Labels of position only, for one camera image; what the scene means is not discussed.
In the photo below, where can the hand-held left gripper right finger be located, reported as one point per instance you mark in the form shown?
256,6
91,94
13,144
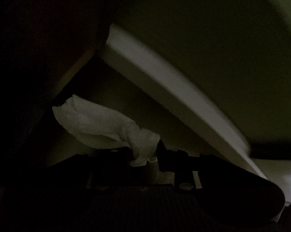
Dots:
163,158

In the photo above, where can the white tissue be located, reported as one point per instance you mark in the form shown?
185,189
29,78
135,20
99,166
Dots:
99,123

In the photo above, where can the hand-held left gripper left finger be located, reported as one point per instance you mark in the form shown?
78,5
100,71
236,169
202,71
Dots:
122,156

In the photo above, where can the white sliding wardrobe door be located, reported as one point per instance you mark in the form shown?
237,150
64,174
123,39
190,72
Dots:
208,29

